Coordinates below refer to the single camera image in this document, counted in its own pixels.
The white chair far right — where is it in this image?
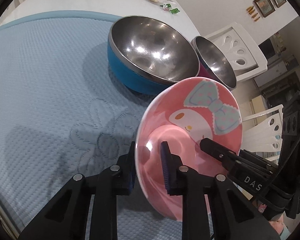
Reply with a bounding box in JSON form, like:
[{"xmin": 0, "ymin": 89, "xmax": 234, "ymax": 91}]
[{"xmin": 205, "ymin": 22, "xmax": 268, "ymax": 82}]

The green wrapped candy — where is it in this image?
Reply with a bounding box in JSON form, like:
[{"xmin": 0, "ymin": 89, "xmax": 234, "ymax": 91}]
[{"xmin": 160, "ymin": 3, "xmax": 180, "ymax": 15}]

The blue waffle table mat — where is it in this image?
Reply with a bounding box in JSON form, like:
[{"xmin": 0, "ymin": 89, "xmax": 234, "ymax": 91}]
[{"xmin": 0, "ymin": 10, "xmax": 153, "ymax": 236}]

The pink cartoon melamine bowl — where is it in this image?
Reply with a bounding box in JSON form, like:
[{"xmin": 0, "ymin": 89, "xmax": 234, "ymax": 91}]
[{"xmin": 135, "ymin": 77, "xmax": 243, "ymax": 222}]

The orange hanging wall ornament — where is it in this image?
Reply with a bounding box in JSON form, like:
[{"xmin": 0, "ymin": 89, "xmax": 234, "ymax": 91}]
[{"xmin": 246, "ymin": 5, "xmax": 261, "ymax": 22}]

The blue steel bowl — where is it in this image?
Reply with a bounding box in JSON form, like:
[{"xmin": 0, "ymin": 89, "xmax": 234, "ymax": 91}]
[{"xmin": 107, "ymin": 16, "xmax": 200, "ymax": 95}]

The white chair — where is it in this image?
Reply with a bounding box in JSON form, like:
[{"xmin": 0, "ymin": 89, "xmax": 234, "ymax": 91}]
[
  {"xmin": 205, "ymin": 22, "xmax": 268, "ymax": 82},
  {"xmin": 241, "ymin": 104, "xmax": 283, "ymax": 164}
]

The person right hand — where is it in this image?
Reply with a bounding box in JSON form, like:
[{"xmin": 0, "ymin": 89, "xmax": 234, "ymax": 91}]
[{"xmin": 269, "ymin": 216, "xmax": 285, "ymax": 235}]

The white chair near right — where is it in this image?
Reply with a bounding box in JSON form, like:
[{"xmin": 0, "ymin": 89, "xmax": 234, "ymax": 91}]
[{"xmin": 241, "ymin": 104, "xmax": 283, "ymax": 164}]

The magenta steel bowl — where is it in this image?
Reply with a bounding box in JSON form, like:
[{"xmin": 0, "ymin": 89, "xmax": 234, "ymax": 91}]
[{"xmin": 191, "ymin": 36, "xmax": 237, "ymax": 91}]

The lower small framed picture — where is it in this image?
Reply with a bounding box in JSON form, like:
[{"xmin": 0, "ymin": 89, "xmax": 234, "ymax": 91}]
[{"xmin": 254, "ymin": 0, "xmax": 275, "ymax": 18}]

